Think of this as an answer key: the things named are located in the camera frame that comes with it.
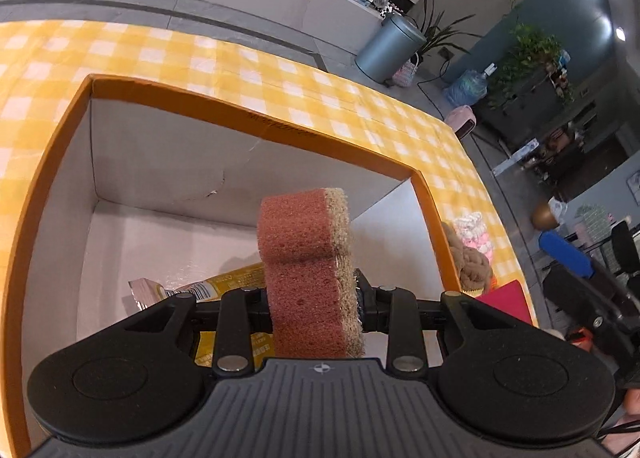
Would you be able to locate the black office chair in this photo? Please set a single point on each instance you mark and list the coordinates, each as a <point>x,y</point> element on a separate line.
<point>590,308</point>

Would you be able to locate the dark cabinet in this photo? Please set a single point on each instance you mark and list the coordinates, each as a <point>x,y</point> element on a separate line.
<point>535,108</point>

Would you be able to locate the bushy green plant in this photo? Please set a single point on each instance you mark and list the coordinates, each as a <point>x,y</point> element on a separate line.
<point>532,53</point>

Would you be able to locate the red cloth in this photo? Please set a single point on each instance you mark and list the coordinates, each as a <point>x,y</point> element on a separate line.
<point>507,303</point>

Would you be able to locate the pink space heater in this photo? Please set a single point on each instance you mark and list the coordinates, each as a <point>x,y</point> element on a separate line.
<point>461,119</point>

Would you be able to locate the brown knitted toy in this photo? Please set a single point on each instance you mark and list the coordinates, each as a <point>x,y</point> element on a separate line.
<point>467,268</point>

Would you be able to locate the blue water jug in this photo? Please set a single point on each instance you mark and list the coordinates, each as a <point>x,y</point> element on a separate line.
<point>466,88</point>

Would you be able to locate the white power strip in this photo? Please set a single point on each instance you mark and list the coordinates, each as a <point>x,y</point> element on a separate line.
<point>515,157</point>

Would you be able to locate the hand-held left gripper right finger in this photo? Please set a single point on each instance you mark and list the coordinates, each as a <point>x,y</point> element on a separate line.
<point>370,313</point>

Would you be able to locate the yellow snack packet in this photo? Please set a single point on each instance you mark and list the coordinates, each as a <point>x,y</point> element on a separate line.
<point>235,282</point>

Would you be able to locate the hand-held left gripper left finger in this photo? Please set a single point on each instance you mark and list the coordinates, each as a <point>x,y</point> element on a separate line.
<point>260,313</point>

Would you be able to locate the grey-blue trash can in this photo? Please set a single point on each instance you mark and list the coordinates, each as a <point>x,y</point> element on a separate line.
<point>387,48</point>

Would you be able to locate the orange cardboard box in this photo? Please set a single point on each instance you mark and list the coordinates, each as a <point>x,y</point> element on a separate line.
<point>165,178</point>

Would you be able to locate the potted long-leaf plant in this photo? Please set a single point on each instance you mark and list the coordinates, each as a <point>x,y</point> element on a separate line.
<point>440,33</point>

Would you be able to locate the pink white knitted toy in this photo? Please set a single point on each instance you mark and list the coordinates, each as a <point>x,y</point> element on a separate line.
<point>475,235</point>

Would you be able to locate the pink striped basket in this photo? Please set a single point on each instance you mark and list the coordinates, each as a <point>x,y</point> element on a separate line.
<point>406,72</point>

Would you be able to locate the pink sponge with beige scourer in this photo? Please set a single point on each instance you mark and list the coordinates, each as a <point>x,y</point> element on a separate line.
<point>305,278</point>

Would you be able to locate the yellow checked tablecloth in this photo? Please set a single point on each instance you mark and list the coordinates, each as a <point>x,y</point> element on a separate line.
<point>150,53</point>

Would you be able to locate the blue chair back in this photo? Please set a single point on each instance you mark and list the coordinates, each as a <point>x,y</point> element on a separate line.
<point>567,253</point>

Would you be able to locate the gold round vase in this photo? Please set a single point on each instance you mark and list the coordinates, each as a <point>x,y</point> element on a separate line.
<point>544,216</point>

